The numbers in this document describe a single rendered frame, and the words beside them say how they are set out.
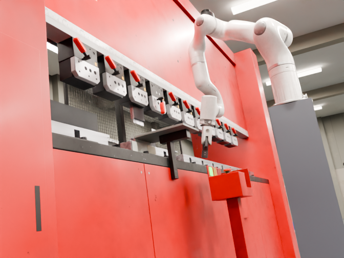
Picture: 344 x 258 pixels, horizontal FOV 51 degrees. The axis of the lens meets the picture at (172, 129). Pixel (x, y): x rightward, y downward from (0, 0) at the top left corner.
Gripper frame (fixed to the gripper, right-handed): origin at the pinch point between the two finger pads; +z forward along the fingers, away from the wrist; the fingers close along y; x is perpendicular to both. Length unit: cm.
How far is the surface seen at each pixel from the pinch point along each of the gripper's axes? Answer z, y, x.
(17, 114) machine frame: -7, -114, 51
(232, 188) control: 15.2, -17.1, -13.6
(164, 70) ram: -47, 20, 27
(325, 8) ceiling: -235, 359, -195
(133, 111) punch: -18.4, -17.8, 38.1
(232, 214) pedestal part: 28.8, -11.5, -15.3
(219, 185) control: 14.6, -14.0, -7.4
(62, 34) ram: -43, -57, 63
